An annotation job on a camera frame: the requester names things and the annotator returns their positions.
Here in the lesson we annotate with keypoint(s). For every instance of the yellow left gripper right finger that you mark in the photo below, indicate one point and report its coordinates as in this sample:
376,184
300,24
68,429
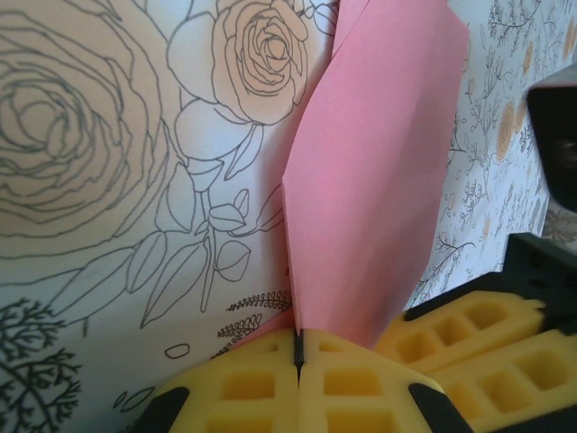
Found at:
315,397

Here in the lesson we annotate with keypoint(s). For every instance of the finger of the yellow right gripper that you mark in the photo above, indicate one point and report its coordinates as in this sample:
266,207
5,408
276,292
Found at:
419,343
518,406

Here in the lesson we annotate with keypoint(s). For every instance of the pink paper sheet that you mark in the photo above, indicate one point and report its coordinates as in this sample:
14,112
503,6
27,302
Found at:
369,158

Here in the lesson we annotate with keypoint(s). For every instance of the floral patterned table cover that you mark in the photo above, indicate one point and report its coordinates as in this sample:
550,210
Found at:
90,135

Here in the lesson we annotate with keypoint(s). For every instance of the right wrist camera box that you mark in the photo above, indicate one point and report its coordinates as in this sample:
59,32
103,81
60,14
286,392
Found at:
559,135

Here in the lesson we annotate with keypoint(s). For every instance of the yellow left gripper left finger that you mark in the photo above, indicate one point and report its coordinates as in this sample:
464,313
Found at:
203,383

